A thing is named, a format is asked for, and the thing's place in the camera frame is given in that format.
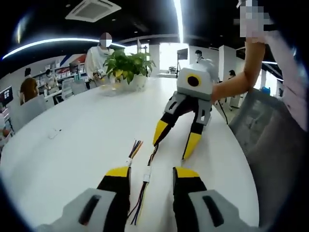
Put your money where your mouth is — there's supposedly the white chair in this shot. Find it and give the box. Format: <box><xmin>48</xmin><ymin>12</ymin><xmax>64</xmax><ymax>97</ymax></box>
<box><xmin>61</xmin><ymin>78</ymin><xmax>76</xmax><ymax>99</ymax></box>
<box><xmin>10</xmin><ymin>95</ymin><xmax>48</xmax><ymax>131</ymax></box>

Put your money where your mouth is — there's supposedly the black monitor on stand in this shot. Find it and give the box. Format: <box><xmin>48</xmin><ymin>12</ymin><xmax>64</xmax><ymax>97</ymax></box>
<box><xmin>176</xmin><ymin>47</ymin><xmax>189</xmax><ymax>78</ymax></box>

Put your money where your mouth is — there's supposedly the green potted plant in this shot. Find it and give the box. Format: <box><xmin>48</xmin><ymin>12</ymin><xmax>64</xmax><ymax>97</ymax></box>
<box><xmin>103</xmin><ymin>49</ymin><xmax>157</xmax><ymax>85</ymax></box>

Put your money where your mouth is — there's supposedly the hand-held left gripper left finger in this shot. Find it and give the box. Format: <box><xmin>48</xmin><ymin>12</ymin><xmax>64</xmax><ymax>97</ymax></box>
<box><xmin>36</xmin><ymin>166</ymin><xmax>132</xmax><ymax>232</ymax></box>

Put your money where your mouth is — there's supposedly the clear plastic container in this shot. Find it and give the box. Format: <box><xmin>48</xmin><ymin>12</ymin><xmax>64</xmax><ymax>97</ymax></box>
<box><xmin>98</xmin><ymin>81</ymin><xmax>122</xmax><ymax>98</ymax></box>

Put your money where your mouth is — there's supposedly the person's pale pink shirt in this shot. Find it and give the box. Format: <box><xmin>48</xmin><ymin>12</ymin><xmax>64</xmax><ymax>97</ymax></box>
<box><xmin>262</xmin><ymin>24</ymin><xmax>309</xmax><ymax>132</ymax></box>

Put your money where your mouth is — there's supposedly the JST socket with coloured wires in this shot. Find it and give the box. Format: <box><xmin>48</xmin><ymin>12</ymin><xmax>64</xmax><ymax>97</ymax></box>
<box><xmin>129</xmin><ymin>173</ymin><xmax>152</xmax><ymax>226</ymax></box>

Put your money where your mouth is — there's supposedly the black cable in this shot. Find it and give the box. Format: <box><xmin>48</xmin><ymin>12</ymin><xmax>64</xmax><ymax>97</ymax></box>
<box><xmin>215</xmin><ymin>101</ymin><xmax>229</xmax><ymax>125</ymax></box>

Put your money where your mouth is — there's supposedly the white plant pot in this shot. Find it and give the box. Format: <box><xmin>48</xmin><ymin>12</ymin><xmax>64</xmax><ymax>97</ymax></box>
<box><xmin>118</xmin><ymin>74</ymin><xmax>148</xmax><ymax>93</ymax></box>

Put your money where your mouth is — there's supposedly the long curved ceiling light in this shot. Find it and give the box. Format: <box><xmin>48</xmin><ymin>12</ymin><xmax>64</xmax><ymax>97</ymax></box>
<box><xmin>1</xmin><ymin>37</ymin><xmax>103</xmax><ymax>60</ymax></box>

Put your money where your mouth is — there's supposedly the ceiling light strip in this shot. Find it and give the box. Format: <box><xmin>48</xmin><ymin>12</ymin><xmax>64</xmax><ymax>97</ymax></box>
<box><xmin>173</xmin><ymin>0</ymin><xmax>186</xmax><ymax>44</ymax></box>

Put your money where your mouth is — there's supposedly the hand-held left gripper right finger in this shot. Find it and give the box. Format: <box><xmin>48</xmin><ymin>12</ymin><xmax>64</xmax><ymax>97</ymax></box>
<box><xmin>172</xmin><ymin>166</ymin><xmax>260</xmax><ymax>232</ymax></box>

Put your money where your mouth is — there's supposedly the white paper card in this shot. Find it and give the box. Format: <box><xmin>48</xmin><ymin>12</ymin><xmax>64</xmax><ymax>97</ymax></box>
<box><xmin>46</xmin><ymin>129</ymin><xmax>62</xmax><ymax>140</ymax></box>

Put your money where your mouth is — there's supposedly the ceiling air vent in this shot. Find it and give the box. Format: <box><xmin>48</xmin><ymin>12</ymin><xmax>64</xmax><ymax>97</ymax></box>
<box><xmin>64</xmin><ymin>0</ymin><xmax>122</xmax><ymax>23</ymax></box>

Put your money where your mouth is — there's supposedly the shelf of white boxes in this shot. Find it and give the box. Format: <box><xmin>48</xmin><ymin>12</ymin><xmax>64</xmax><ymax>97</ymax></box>
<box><xmin>31</xmin><ymin>59</ymin><xmax>87</xmax><ymax>80</ymax></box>

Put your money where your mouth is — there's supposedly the JST connector plug with wires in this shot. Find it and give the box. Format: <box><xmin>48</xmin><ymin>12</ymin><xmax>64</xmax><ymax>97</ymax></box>
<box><xmin>125</xmin><ymin>138</ymin><xmax>144</xmax><ymax>168</ymax></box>
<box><xmin>144</xmin><ymin>144</ymin><xmax>159</xmax><ymax>175</ymax></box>

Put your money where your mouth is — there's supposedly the grey mesh office chair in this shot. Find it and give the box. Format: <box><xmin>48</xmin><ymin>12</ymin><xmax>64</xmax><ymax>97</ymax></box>
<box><xmin>228</xmin><ymin>88</ymin><xmax>309</xmax><ymax>229</ymax></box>

